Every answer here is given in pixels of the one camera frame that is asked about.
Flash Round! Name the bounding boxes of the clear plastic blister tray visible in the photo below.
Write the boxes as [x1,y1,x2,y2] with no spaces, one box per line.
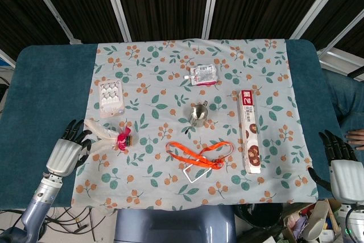
[98,79,125,118]

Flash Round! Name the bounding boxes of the person's hand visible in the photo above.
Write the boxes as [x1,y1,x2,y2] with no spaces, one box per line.
[345,129,364,151]

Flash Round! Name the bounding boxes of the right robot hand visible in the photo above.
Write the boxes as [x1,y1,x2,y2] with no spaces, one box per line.
[308,129,364,204]

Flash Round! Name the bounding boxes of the black round stool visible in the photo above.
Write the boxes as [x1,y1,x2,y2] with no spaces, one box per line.
[234,203,284,243]

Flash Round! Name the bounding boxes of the black floor cables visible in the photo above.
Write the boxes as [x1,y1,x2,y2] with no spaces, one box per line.
[36,207,106,241]

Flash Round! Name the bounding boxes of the person's jeans leg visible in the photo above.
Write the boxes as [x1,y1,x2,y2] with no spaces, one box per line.
[322,67,364,133]

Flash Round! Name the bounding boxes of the white spouted drink pouch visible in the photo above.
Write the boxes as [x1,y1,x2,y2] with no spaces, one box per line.
[183,64,217,87]

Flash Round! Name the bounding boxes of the white feather shuttlecock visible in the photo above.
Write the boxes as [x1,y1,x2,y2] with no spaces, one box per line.
[83,120,134,151]

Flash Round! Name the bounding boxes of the long cookie box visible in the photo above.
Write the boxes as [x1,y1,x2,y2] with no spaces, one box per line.
[240,89,262,175]

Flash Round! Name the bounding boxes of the cardboard box of clutter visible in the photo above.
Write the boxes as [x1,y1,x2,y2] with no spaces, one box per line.
[281,199,345,243]

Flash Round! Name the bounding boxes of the floral tablecloth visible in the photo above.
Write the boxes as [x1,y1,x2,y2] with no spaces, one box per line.
[70,38,319,210]

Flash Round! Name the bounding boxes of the small steel pitcher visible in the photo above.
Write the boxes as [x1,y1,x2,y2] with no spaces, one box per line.
[185,100,210,134]

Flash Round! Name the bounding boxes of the orange lanyard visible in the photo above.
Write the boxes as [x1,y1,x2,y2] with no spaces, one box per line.
[166,141,234,170]

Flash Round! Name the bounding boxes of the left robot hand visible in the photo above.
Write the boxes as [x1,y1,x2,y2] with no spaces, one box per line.
[45,120,93,178]

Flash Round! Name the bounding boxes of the clear badge holder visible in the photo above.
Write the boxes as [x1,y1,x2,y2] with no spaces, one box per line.
[183,163,212,184]

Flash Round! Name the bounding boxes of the teal table cover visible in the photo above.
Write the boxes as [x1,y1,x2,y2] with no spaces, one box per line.
[0,39,346,208]

